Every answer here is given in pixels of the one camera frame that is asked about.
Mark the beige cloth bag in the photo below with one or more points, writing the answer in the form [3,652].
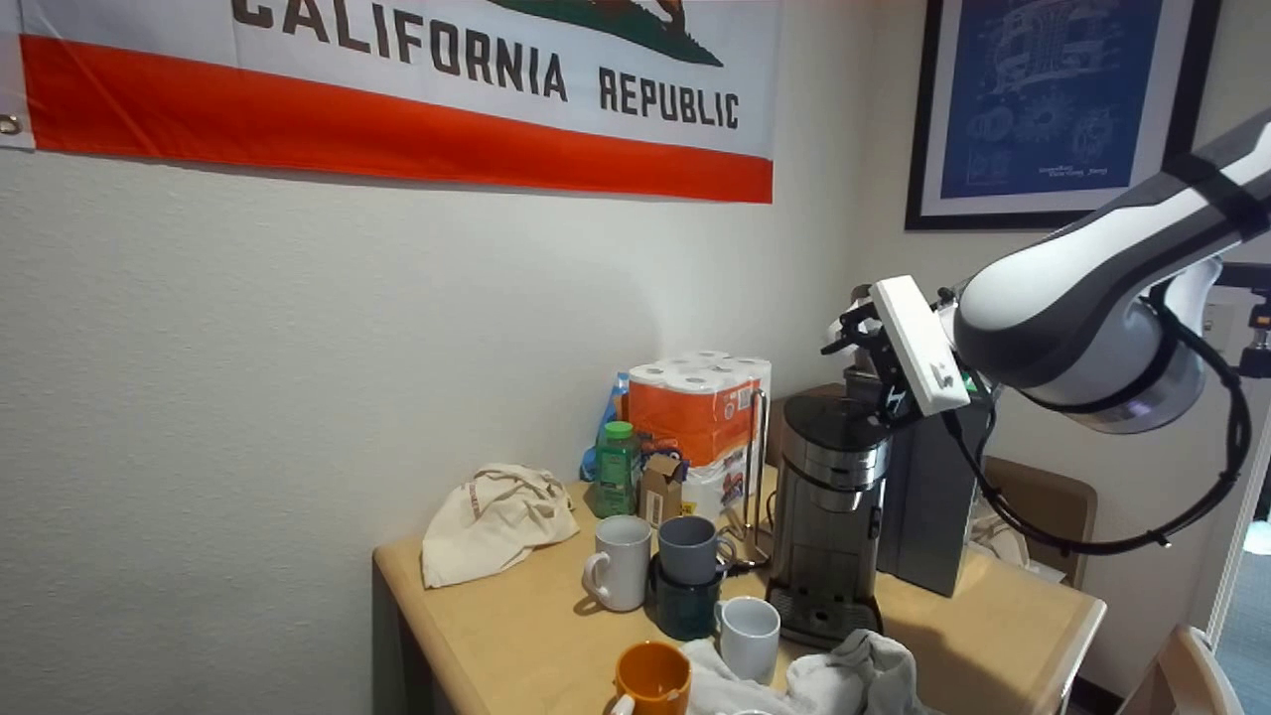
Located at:
[497,520]

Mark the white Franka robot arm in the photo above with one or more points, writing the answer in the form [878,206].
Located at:
[1058,290]

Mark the California Republic flag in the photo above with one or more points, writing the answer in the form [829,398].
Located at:
[399,132]

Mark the blue-gray mug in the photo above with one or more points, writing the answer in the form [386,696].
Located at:
[690,548]

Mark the black and steel coffee maker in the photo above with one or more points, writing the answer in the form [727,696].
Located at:
[829,531]

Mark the dark teal mug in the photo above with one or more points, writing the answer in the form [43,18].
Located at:
[680,614]

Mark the small brown carton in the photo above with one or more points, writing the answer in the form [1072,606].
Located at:
[656,489]

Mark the gray plastic bin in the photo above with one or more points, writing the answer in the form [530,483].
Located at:
[935,516]

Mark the orange mug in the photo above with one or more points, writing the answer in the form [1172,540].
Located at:
[656,680]

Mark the green plastic bottle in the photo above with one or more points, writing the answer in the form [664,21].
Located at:
[614,471]

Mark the framed blue poster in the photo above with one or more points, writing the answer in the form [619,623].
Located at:
[1046,103]

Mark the light wooden chair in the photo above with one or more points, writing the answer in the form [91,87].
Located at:
[1185,675]

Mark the paper towel multipack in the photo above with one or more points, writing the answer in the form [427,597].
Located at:
[697,417]

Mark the patterned seat cushion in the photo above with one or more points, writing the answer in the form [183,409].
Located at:
[996,540]

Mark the white mug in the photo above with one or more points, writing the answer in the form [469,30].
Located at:
[621,570]

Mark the light gray mug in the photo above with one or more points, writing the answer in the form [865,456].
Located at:
[753,640]

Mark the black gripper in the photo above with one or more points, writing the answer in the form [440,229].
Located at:
[885,357]

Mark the white towel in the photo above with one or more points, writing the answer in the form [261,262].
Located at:
[848,675]

